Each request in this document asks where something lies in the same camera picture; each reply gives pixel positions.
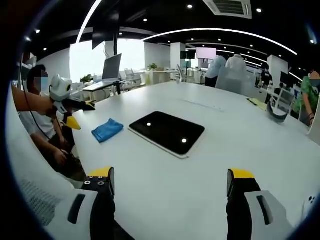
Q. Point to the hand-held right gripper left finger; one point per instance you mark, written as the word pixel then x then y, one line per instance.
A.
pixel 85 215

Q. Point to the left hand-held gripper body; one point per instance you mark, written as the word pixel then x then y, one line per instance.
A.
pixel 59 88

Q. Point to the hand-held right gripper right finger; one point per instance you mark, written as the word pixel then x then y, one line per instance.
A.
pixel 246 212

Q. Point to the blue cleaning cloth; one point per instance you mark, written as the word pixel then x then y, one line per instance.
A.
pixel 107 130

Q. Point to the black tablet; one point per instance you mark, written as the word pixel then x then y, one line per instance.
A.
pixel 166 132

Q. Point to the green potted plant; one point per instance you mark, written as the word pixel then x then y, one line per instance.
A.
pixel 153 67
pixel 86 78

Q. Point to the grey laptop on stand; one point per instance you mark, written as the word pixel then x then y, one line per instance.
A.
pixel 111 67

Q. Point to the white phone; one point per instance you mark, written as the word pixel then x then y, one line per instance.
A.
pixel 309 206

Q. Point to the white mesh office chair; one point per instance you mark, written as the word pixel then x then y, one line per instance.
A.
pixel 32 175

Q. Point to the black hanging monitor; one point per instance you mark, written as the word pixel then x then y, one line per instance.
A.
pixel 103 37

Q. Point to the black curved headband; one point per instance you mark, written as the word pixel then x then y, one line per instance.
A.
pixel 275 115

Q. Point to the yellow paper sheet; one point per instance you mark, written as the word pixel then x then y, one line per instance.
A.
pixel 257 103

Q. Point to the grey office chair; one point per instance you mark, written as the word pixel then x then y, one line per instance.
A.
pixel 235 81

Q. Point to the pink display screen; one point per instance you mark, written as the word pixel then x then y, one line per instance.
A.
pixel 206 53

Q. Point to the ceiling air vent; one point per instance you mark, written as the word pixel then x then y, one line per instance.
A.
pixel 228 7

